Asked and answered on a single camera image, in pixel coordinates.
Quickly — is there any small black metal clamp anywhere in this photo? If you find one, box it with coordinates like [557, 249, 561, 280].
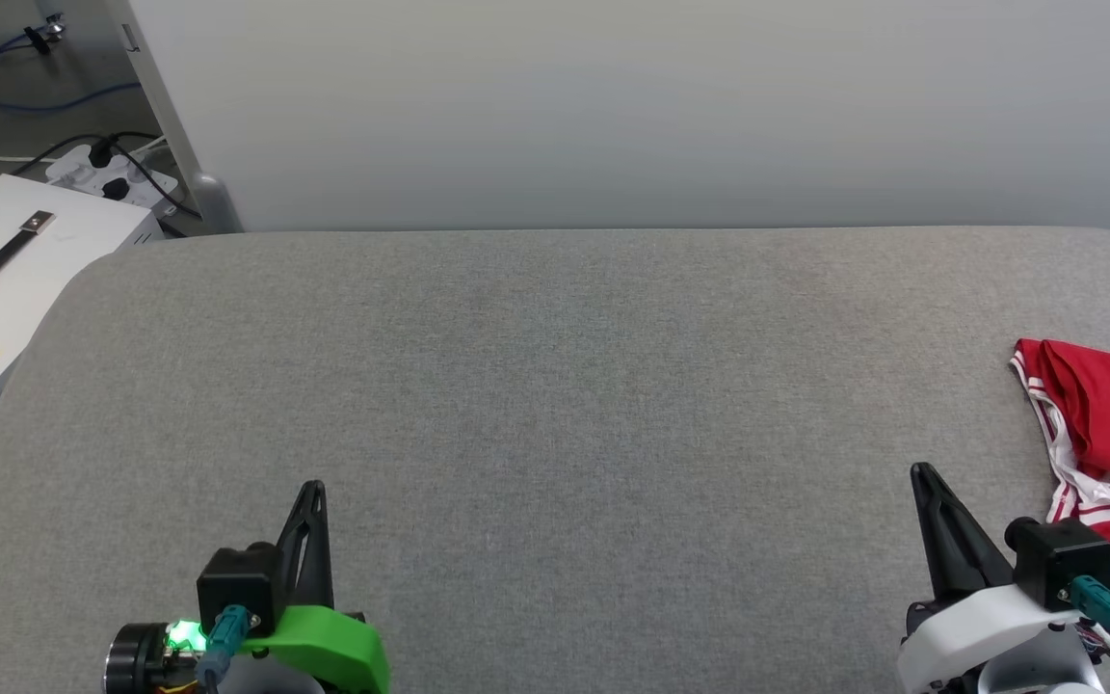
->
[23, 13, 66, 56]

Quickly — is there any white equipment case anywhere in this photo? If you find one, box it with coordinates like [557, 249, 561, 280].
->
[0, 173, 164, 440]

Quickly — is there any black floor power cable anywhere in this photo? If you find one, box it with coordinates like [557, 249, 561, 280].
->
[10, 131, 167, 180]
[102, 154, 201, 220]

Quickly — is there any grey partition foot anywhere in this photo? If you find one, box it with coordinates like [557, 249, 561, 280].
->
[188, 171, 247, 235]

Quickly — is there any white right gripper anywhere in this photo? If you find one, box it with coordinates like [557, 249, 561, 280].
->
[896, 463, 1110, 694]

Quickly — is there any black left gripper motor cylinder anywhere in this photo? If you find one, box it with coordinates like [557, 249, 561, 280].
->
[103, 622, 172, 694]

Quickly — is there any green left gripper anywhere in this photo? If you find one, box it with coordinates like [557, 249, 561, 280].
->
[241, 480, 393, 694]

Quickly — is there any white power strip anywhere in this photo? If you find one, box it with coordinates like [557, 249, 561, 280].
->
[43, 142, 181, 222]

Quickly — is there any blue floor cable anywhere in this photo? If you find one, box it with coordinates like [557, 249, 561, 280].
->
[0, 33, 144, 114]

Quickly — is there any white partition panel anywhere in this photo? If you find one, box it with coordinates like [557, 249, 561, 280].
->
[102, 0, 1110, 233]

